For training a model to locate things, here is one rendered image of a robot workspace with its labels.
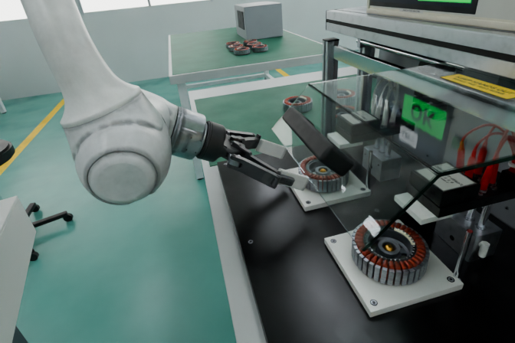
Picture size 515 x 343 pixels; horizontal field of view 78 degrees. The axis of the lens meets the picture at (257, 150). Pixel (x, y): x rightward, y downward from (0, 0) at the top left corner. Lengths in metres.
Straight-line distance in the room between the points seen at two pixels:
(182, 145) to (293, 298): 0.31
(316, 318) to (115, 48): 4.89
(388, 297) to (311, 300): 0.11
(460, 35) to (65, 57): 0.48
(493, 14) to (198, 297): 1.39
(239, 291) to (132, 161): 0.30
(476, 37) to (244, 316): 0.50
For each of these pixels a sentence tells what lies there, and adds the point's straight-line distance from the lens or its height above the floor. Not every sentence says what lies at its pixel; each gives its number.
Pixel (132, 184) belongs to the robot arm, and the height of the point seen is 1.01.
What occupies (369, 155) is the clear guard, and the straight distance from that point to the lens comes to 0.30.
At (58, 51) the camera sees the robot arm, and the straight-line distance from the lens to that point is 0.42.
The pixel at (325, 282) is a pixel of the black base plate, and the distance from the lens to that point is 0.55.
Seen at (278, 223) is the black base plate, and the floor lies 0.77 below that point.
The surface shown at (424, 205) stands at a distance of 0.53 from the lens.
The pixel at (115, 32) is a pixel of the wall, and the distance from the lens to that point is 5.13.
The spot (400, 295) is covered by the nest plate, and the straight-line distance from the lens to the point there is 0.54.
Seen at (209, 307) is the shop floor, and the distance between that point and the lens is 1.51.
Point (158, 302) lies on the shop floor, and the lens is 1.59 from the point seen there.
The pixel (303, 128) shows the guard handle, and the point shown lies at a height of 1.06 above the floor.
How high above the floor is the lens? 1.19
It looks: 28 degrees down
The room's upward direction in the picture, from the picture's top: 5 degrees counter-clockwise
